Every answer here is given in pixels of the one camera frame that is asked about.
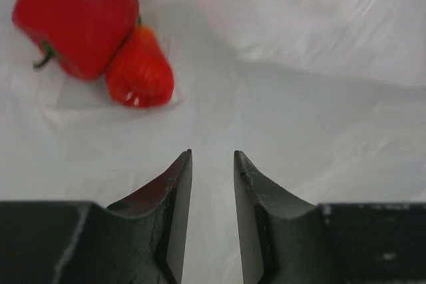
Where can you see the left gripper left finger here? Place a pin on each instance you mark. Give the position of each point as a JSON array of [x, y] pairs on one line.
[[138, 239]]

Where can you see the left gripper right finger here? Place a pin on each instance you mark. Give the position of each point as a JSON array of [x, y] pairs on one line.
[[284, 239]]

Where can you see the fake red bell pepper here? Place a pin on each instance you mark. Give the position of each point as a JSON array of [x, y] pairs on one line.
[[81, 35]]

